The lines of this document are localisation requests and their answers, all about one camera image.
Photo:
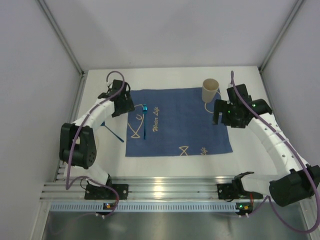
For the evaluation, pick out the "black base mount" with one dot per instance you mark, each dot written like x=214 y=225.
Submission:
x=93 y=192
x=227 y=192

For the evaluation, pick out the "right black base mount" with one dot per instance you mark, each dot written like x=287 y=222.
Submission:
x=227 y=192

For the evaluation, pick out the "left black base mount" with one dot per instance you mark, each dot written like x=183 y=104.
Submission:
x=93 y=192

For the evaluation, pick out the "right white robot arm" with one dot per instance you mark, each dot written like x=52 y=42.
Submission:
x=290 y=183

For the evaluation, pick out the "cream round plate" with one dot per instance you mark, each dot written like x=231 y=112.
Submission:
x=97 y=142

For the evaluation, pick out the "beige cup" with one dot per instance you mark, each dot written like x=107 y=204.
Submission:
x=210 y=88

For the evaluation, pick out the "slotted grey cable duct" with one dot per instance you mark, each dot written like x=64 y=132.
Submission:
x=151 y=207

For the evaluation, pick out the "aluminium rail frame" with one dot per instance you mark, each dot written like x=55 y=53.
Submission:
x=158 y=178

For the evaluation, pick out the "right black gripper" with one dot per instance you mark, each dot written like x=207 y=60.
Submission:
x=222 y=113

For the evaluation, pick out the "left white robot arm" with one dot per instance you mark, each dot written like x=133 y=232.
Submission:
x=77 y=144

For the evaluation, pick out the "aluminium corner post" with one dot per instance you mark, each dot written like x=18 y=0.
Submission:
x=60 y=35
x=297 y=6

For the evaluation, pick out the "blue metallic fork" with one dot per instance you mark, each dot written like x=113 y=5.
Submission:
x=144 y=111

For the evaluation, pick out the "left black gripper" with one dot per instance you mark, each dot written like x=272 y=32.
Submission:
x=125 y=104

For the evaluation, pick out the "right aluminium corner post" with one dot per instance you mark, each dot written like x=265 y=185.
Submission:
x=297 y=6

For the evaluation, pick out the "left aluminium corner post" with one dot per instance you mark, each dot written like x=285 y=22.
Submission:
x=60 y=35

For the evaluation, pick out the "blue metallic spoon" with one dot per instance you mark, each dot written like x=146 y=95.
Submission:
x=103 y=124

